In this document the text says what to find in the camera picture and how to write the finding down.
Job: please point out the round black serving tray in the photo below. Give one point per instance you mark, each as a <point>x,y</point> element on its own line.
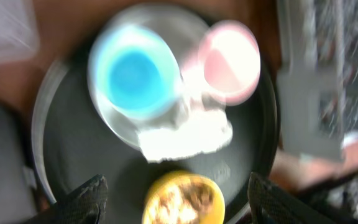
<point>77,134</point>

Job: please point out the pink plastic cup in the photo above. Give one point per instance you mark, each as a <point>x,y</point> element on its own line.
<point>230,62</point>

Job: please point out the black rectangular tray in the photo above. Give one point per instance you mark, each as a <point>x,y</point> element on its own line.
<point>16,197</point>

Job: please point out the white round plate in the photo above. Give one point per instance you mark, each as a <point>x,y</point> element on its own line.
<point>181,29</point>

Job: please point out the white napkin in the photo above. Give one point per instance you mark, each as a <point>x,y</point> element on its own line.
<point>198,124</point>

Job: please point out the clear plastic waste bin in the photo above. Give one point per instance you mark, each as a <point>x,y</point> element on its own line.
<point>19,37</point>

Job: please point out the yellow plastic bowl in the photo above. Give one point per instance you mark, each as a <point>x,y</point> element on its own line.
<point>215,216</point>

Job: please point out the light blue plastic cup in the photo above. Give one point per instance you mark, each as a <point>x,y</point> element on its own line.
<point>135,69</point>

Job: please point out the food scraps pile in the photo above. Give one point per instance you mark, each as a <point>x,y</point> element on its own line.
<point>180,204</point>

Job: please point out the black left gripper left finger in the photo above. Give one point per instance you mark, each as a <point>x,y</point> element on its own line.
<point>84,205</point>

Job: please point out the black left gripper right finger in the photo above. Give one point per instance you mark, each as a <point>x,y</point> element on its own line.
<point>270,204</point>

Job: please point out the grey dishwasher rack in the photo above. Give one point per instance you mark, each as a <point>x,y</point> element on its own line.
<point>318,81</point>

